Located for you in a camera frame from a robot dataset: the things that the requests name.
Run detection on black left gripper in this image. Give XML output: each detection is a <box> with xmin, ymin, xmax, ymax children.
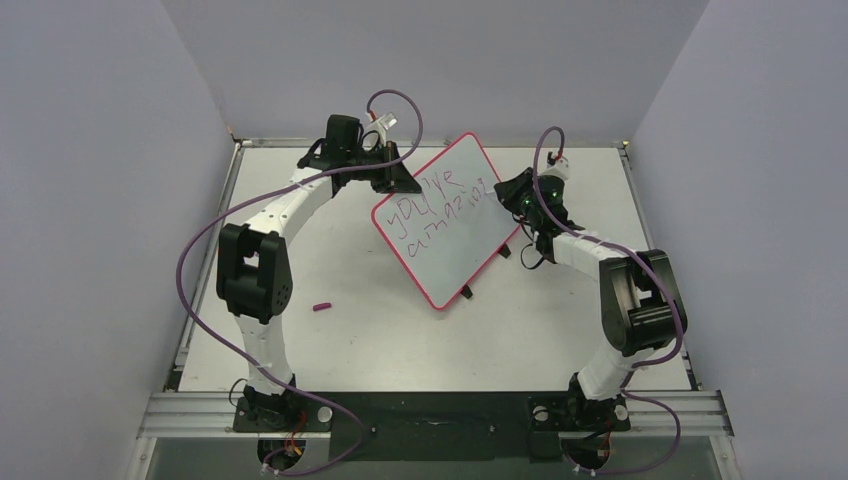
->
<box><xmin>347</xmin><ymin>141</ymin><xmax>423</xmax><ymax>195</ymax></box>

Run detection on pink-framed whiteboard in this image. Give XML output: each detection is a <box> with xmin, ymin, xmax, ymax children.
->
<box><xmin>371</xmin><ymin>132</ymin><xmax>519</xmax><ymax>310</ymax></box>

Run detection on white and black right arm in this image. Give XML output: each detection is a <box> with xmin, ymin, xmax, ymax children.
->
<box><xmin>494</xmin><ymin>168</ymin><xmax>687</xmax><ymax>432</ymax></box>

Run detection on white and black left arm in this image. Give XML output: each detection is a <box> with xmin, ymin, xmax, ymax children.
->
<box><xmin>216</xmin><ymin>113</ymin><xmax>421</xmax><ymax>431</ymax></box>

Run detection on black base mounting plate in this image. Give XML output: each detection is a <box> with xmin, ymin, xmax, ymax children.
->
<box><xmin>231</xmin><ymin>392</ymin><xmax>631</xmax><ymax>463</ymax></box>

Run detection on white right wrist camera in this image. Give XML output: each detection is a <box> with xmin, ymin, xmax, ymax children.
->
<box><xmin>543</xmin><ymin>156</ymin><xmax>570</xmax><ymax>182</ymax></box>

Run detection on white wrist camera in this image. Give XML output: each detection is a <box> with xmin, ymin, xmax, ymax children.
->
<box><xmin>363</xmin><ymin>112</ymin><xmax>397</xmax><ymax>148</ymax></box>
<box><xmin>543</xmin><ymin>156</ymin><xmax>570</xmax><ymax>182</ymax></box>

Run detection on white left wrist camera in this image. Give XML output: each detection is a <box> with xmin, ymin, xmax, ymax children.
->
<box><xmin>363</xmin><ymin>112</ymin><xmax>397</xmax><ymax>148</ymax></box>

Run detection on aluminium table edge rail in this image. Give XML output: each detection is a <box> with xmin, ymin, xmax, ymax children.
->
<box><xmin>138</xmin><ymin>391</ymin><xmax>733</xmax><ymax>439</ymax></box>

